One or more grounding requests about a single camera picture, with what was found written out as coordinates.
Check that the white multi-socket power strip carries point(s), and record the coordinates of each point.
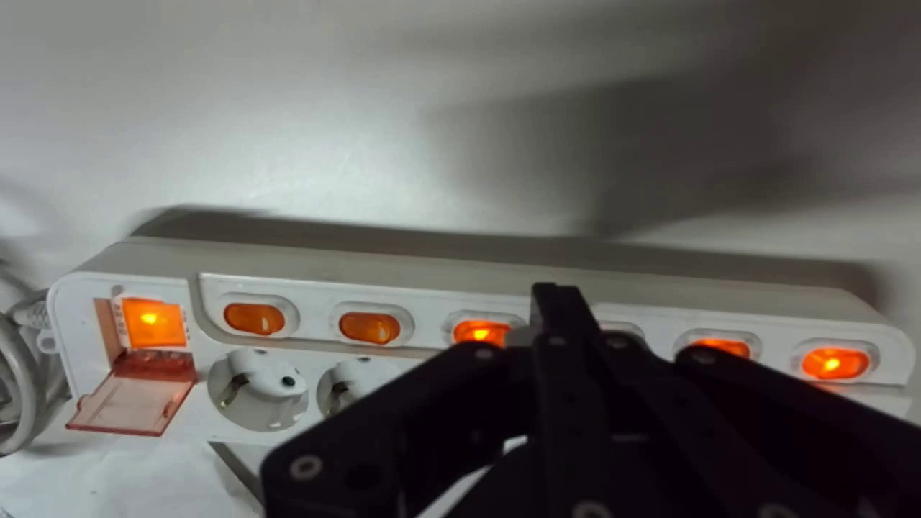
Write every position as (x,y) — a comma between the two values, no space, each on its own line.
(384,281)

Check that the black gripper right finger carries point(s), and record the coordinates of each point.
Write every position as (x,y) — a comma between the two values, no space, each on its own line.
(730,434)

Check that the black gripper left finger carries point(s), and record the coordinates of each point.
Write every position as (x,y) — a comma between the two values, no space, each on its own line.
(420,422)

